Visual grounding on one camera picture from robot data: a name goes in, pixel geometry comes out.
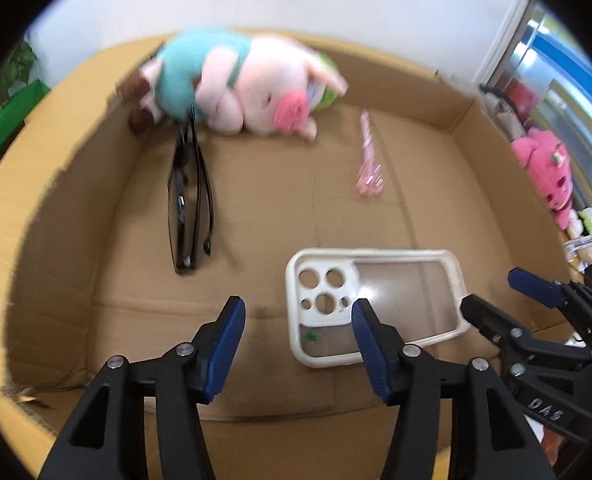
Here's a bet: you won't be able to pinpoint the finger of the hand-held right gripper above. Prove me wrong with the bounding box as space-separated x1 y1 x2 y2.
508 267 592 352
460 295 592 369

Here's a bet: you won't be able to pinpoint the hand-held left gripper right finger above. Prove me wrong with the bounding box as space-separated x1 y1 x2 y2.
351 299 557 480

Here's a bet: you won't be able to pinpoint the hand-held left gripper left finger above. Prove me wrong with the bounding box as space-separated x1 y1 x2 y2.
41 296 247 480

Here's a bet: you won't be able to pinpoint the white clear phone case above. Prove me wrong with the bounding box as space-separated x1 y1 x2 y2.
285 247 472 370

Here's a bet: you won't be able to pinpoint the cardboard box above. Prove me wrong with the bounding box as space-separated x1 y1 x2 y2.
0 27 592 480

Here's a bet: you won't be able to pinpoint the pink pig plush toy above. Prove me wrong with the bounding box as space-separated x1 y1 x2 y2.
116 27 350 142

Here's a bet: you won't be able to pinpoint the pink strawberry plush toy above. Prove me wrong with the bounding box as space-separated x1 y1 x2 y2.
511 127 577 231

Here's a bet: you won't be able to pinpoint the black eyeglasses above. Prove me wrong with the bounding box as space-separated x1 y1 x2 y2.
167 105 216 276

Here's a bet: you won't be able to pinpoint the pink striped mini whisk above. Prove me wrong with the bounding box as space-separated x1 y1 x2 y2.
353 109 388 200

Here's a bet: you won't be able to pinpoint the glass door cabinet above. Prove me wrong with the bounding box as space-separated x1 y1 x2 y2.
476 0 592 211

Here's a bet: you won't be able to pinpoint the green turf mat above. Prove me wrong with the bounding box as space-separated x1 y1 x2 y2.
0 79 52 182

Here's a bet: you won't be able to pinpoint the large potted green plant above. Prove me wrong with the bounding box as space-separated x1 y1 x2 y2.
0 42 39 113

